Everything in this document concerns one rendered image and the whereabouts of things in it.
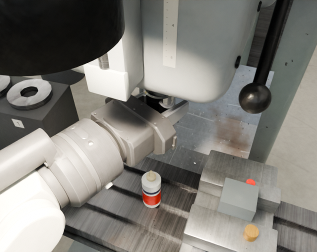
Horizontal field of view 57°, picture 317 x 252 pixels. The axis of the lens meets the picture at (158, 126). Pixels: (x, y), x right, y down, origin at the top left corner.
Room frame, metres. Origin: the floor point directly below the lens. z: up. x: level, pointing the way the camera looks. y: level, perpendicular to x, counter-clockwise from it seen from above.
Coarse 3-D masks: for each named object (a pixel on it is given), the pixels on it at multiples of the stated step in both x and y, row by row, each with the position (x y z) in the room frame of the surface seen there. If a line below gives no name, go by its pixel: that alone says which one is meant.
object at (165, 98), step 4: (144, 92) 0.31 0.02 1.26; (148, 92) 0.31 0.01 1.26; (152, 92) 0.31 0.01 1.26; (156, 92) 0.31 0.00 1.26; (148, 96) 0.31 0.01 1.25; (152, 96) 0.30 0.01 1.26; (156, 96) 0.30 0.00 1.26; (160, 96) 0.30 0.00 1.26; (164, 96) 0.30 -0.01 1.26; (168, 96) 0.30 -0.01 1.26; (172, 96) 0.31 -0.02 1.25; (152, 100) 0.30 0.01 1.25; (156, 100) 0.30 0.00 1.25; (160, 100) 0.30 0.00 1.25; (164, 100) 0.30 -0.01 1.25; (168, 100) 0.30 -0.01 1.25
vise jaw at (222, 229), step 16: (192, 208) 0.26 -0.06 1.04; (208, 208) 0.26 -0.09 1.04; (192, 224) 0.23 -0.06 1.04; (208, 224) 0.23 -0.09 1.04; (224, 224) 0.23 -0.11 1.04; (240, 224) 0.23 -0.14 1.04; (256, 224) 0.23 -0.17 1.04; (192, 240) 0.21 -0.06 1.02; (208, 240) 0.20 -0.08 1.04; (224, 240) 0.20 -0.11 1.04; (240, 240) 0.20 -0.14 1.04; (256, 240) 0.20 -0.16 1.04; (272, 240) 0.20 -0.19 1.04
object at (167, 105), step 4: (144, 96) 0.32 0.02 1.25; (144, 100) 0.32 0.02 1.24; (148, 100) 0.31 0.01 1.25; (172, 100) 0.31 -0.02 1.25; (148, 104) 0.31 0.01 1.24; (152, 104) 0.30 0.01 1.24; (156, 104) 0.30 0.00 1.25; (160, 104) 0.30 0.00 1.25; (164, 104) 0.30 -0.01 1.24; (168, 104) 0.30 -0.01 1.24; (172, 104) 0.31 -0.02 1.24; (156, 108) 0.30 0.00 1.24; (160, 108) 0.30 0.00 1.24; (164, 108) 0.30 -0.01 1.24; (168, 108) 0.30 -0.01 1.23; (160, 112) 0.30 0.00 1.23
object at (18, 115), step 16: (0, 80) 0.51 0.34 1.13; (16, 80) 0.53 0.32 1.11; (32, 80) 0.51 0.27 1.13; (0, 96) 0.47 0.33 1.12; (16, 96) 0.46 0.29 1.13; (32, 96) 0.46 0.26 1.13; (48, 96) 0.46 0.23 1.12; (64, 96) 0.49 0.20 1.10; (0, 112) 0.43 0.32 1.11; (16, 112) 0.42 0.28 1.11; (32, 112) 0.42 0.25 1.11; (48, 112) 0.43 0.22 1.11; (64, 112) 0.47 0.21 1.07; (0, 128) 0.43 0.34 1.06; (16, 128) 0.42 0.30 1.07; (32, 128) 0.41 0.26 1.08; (48, 128) 0.41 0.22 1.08; (64, 128) 0.46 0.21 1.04; (0, 144) 0.44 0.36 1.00
